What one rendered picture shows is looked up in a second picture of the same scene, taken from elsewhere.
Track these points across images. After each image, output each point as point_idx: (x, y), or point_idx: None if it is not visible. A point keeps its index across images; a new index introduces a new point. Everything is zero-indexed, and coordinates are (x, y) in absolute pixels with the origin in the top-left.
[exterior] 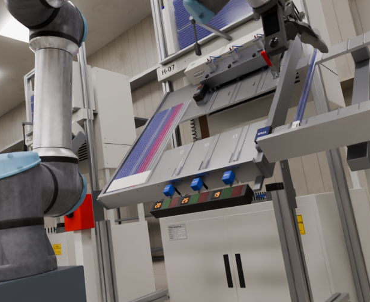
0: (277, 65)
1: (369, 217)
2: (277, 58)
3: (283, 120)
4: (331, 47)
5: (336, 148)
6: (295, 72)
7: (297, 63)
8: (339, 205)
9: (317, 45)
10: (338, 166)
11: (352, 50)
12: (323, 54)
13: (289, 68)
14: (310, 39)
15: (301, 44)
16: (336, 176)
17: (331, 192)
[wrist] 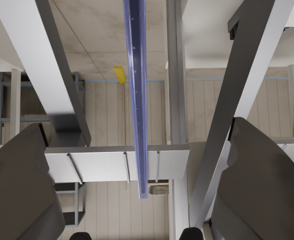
0: (242, 128)
1: (165, 41)
2: (239, 155)
3: (236, 43)
4: (113, 179)
5: (169, 67)
6: (200, 169)
7: (196, 186)
8: (178, 3)
9: (18, 145)
10: (171, 46)
11: (59, 149)
12: (125, 166)
13: (207, 177)
14: None
15: (188, 215)
16: (175, 37)
17: (183, 13)
